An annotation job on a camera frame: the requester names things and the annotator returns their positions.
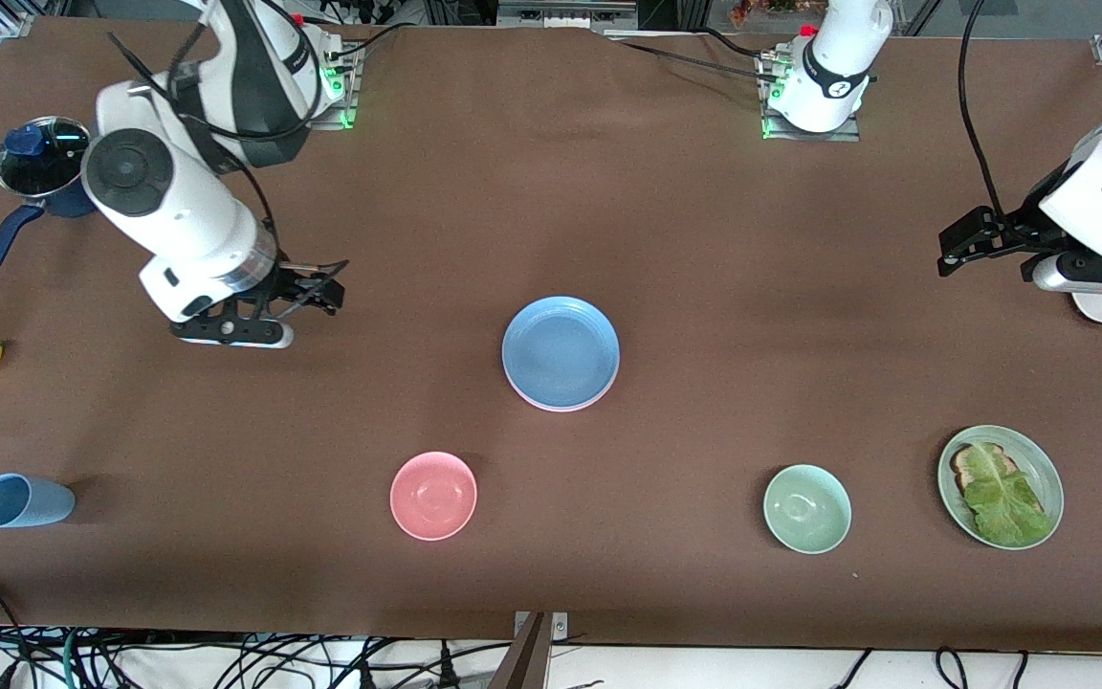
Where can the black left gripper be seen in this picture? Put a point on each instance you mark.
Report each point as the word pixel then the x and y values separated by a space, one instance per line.
pixel 1021 233

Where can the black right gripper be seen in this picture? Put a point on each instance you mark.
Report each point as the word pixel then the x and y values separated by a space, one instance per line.
pixel 290 284

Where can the blue plate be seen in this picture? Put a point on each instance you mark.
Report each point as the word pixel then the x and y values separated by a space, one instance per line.
pixel 561 349

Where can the pink plate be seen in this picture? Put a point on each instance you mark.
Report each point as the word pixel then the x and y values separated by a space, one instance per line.
pixel 565 409

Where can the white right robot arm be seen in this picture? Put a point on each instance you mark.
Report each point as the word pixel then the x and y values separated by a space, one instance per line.
pixel 168 201

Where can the toast slice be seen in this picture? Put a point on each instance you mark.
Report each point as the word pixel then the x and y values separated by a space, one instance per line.
pixel 962 471

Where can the pink bowl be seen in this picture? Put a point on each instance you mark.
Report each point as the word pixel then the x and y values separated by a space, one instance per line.
pixel 433 496

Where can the green plate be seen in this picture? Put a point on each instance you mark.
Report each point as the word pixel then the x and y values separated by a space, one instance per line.
pixel 1048 474

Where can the green lettuce leaf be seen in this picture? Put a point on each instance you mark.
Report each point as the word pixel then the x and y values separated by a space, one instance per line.
pixel 1005 502

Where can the dark blue saucepan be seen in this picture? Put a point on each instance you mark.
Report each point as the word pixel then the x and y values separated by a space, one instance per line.
pixel 63 204

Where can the brown table cover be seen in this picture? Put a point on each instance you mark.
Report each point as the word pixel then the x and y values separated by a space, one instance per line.
pixel 608 191

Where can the glass lid blue knob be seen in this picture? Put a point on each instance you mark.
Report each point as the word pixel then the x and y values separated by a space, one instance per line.
pixel 44 167

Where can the green bowl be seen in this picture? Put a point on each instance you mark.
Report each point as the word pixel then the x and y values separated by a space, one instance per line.
pixel 807 509

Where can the grey metal box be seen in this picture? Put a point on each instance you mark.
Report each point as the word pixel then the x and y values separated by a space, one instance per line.
pixel 561 17

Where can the blue cup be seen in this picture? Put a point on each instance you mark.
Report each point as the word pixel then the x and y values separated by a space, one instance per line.
pixel 25 501

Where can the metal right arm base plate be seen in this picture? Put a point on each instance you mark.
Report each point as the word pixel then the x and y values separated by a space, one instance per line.
pixel 352 96

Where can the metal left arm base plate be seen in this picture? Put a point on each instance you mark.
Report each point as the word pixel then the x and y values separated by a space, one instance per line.
pixel 769 129

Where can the small metal bracket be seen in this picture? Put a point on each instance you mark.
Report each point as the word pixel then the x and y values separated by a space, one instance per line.
pixel 561 627

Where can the grey brown post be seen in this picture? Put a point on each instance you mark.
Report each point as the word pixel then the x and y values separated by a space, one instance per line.
pixel 527 660

